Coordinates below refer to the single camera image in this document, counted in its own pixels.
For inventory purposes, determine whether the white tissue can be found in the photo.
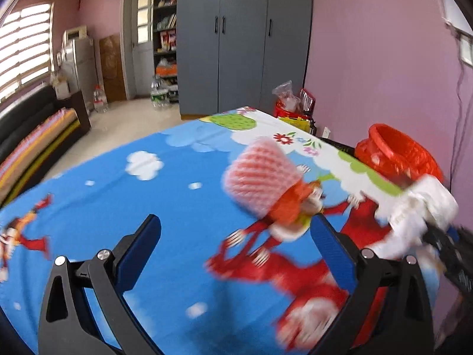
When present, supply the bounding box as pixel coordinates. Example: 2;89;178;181
367;175;459;260

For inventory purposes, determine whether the pink foam fruit net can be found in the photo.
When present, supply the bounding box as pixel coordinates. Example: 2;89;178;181
223;138;322;227

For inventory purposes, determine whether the orange-lined trash bin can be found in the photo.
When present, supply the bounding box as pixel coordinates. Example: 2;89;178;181
354;123;443;183

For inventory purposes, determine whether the cartoon blue tablecloth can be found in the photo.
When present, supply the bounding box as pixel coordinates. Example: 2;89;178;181
1;108;401;354

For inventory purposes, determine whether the striped sofa cushion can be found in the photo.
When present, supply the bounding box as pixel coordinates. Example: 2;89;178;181
1;108;81;207

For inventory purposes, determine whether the yellow plastic bag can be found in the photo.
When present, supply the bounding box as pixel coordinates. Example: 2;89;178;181
279;117;311;133

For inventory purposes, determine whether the red bucket with bags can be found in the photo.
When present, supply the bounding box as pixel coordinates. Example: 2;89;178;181
272;80;316;120

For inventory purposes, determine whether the white wifi router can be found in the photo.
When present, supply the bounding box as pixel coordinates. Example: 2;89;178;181
443;0;473;37

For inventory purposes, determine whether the water bottle red label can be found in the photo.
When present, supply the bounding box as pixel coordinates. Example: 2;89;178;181
93;85;108;113

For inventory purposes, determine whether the large water bottle green label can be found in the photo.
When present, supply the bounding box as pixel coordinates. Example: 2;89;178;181
150;75;169;109

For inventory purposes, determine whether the silver refrigerator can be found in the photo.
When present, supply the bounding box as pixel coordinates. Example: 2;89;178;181
60;37;98;113

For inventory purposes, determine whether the brown cardboard sheet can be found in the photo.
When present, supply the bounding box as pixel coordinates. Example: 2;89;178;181
99;34;127;103

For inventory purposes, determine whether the dark bookshelf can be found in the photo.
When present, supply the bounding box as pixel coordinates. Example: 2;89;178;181
152;0;179;104

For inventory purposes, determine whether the grey wardrobe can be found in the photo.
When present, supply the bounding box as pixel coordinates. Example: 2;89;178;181
177;0;313;117

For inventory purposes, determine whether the window zebra blind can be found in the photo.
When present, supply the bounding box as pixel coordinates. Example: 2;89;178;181
0;2;54;100

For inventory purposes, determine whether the white microwave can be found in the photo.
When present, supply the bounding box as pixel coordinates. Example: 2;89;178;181
62;26;88;46

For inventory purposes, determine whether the grey panel door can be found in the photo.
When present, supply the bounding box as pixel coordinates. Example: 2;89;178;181
132;0;154;97

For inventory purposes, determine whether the black router cable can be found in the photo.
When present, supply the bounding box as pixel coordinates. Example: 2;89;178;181
447;25;468;189

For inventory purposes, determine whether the white wall socket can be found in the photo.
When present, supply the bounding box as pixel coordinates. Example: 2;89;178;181
459;35;473;67

